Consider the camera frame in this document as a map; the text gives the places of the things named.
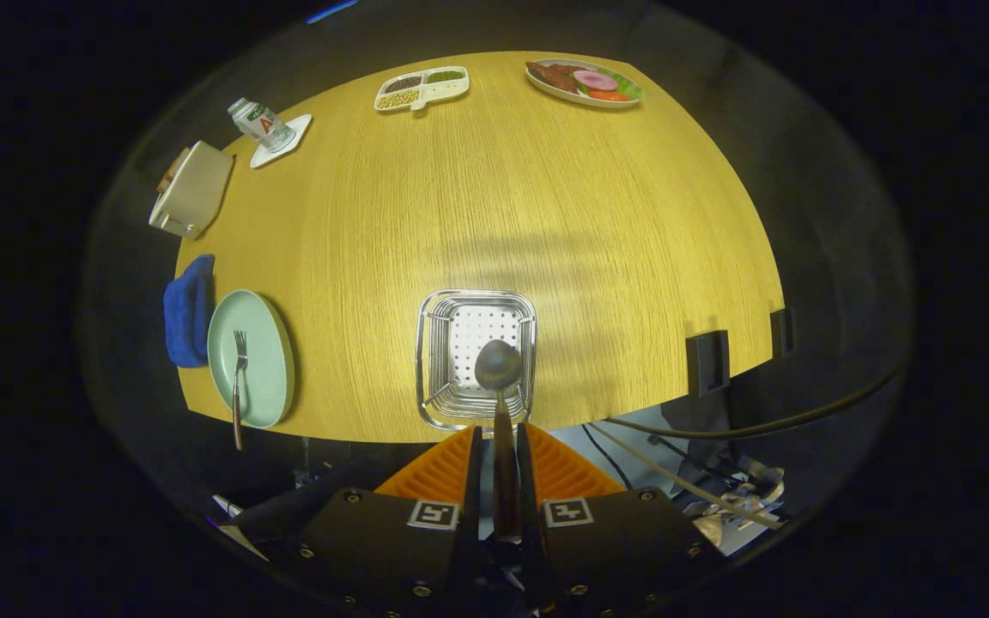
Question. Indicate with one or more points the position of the white plate of food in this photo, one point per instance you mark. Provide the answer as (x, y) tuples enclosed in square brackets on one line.
[(580, 81)]

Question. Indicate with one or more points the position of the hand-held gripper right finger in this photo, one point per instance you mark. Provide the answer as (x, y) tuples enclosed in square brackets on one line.
[(529, 481)]

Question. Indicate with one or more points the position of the white divided bean dish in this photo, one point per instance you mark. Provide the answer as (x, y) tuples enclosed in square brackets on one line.
[(421, 88)]

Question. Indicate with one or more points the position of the pale green plate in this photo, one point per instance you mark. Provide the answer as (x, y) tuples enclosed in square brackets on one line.
[(267, 360)]

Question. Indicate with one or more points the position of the black table clamp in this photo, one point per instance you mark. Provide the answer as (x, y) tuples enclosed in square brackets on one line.
[(707, 365), (782, 333)]

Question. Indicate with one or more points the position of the long beige stick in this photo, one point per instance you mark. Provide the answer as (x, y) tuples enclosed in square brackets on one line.
[(683, 485)]

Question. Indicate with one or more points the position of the crumpled brown paper bag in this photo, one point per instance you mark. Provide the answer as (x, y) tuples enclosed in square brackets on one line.
[(739, 506)]

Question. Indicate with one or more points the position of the brown toast slice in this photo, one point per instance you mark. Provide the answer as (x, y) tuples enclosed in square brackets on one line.
[(172, 170)]

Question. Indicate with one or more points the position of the white labelled drink bottle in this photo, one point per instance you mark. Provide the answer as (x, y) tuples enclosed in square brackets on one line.
[(258, 123)]

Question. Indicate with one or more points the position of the blue cloth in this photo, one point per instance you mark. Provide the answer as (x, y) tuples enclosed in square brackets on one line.
[(187, 313)]

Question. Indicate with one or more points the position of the white toaster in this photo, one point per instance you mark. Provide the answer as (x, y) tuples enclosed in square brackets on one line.
[(194, 193)]

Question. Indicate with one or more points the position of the white square coaster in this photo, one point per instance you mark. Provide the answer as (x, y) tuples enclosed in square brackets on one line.
[(297, 133)]

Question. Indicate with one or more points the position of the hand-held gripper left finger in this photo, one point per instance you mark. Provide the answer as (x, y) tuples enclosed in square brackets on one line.
[(470, 481)]

